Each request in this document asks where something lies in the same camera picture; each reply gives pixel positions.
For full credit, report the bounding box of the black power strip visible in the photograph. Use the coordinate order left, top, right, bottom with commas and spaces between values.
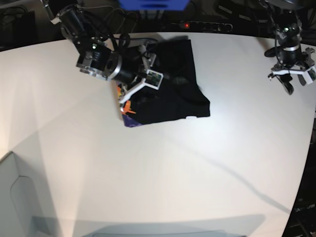
170, 21, 233, 33

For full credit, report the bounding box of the blue box overhead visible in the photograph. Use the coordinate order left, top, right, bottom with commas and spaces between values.
119, 0, 190, 11

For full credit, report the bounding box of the black T-shirt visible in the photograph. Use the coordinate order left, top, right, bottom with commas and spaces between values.
121, 39, 210, 127

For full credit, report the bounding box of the wrist camera, image right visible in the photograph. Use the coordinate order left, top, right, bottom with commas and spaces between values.
304, 66, 316, 84

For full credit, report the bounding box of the black equipment with white lettering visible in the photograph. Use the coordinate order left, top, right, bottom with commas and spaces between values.
281, 138, 316, 237

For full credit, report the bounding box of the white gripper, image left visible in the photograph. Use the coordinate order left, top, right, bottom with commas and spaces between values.
118, 45, 188, 109

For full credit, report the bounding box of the wrist camera, image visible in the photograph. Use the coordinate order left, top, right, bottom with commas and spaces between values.
304, 66, 316, 84
145, 69, 164, 90

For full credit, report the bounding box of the wrist camera, image left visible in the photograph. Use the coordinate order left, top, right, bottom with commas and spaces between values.
145, 69, 164, 90

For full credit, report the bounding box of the white side table panel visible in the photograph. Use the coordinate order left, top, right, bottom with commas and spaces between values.
0, 151, 75, 237

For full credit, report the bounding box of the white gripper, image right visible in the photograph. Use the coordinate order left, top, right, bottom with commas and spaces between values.
268, 46, 316, 96

